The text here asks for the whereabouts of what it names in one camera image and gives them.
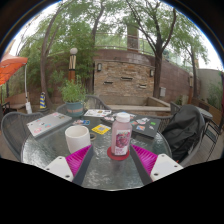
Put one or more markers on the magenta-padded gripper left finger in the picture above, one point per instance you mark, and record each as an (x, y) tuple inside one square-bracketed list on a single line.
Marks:
[(78, 159)]

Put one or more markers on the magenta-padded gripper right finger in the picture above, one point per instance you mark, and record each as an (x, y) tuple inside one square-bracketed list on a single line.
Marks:
[(146, 159)]

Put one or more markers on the pink juice bottle white cap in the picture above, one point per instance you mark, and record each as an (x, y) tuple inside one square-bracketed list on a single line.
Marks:
[(121, 131)]

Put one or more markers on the white ceramic mug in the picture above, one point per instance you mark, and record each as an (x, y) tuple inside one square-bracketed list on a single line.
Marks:
[(77, 140)]

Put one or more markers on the black laptop with stickers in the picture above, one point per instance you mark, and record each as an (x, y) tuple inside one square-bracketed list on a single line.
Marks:
[(146, 126)]

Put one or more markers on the small blue picture card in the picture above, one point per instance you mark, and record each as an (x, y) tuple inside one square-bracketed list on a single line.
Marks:
[(81, 122)]

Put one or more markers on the yellow card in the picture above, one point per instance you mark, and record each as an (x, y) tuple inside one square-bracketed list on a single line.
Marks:
[(100, 129)]

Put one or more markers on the black backpack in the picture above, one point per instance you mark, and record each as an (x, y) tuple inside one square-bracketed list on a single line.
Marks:
[(183, 133)]

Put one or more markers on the silver laptop with stickers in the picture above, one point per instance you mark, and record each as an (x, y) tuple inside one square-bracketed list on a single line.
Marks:
[(48, 124)]

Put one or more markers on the white sticker sheet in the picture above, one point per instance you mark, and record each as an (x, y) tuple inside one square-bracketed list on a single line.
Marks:
[(96, 113)]

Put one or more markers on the green plant in teal pot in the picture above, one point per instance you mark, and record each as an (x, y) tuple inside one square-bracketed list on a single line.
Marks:
[(73, 93)]

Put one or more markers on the blue yellow striped bollard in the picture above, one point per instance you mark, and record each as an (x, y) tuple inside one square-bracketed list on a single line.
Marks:
[(42, 101)]

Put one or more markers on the black metal chair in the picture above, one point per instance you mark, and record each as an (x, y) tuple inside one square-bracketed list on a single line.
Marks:
[(213, 136)]

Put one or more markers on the dark round patio table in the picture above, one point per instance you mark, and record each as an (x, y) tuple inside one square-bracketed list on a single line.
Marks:
[(206, 113)]

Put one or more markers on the wooden bench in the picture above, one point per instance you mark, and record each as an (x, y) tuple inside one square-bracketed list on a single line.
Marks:
[(18, 100)]

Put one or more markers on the large forked tree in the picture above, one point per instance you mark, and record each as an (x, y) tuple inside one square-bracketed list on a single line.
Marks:
[(157, 75)]

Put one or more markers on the leaning slender tree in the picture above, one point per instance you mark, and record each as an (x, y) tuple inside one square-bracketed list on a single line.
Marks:
[(43, 66)]

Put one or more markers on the orange patio umbrella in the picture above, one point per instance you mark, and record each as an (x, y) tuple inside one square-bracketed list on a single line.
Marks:
[(10, 65)]

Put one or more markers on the grey wall utility box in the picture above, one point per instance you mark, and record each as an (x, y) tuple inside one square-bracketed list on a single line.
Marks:
[(162, 91)]

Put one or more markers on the wooden lamp post white globe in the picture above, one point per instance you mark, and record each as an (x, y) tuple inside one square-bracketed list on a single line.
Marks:
[(72, 66), (191, 87)]

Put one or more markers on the black wall lamp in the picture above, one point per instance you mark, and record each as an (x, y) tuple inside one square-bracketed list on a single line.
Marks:
[(152, 72), (99, 67)]

